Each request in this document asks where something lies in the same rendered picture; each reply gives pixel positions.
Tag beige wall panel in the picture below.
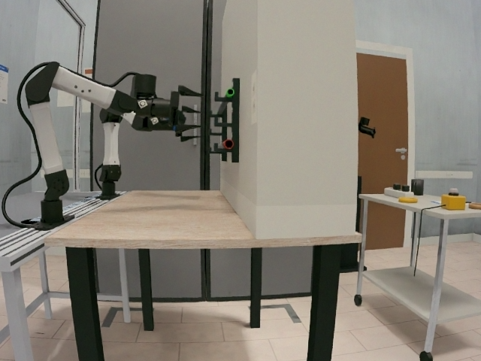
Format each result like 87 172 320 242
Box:
220 0 358 239

